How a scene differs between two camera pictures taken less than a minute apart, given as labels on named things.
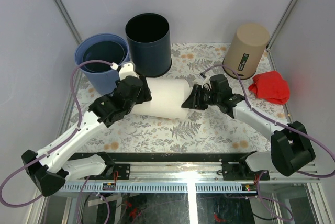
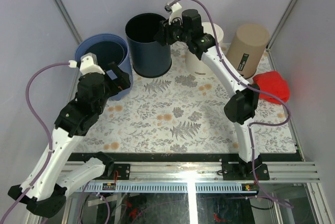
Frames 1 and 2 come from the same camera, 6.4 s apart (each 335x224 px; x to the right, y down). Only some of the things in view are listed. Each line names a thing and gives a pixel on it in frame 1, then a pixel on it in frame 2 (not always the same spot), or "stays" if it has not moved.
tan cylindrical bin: x=246 y=50 stays
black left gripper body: x=145 y=96 to x=108 y=90
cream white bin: x=169 y=95 to x=194 y=66
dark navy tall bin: x=149 y=36 stays
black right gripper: x=194 y=101 to x=165 y=31
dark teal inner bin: x=108 y=51 stays
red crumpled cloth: x=271 y=86 stays
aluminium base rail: x=184 y=177 stays
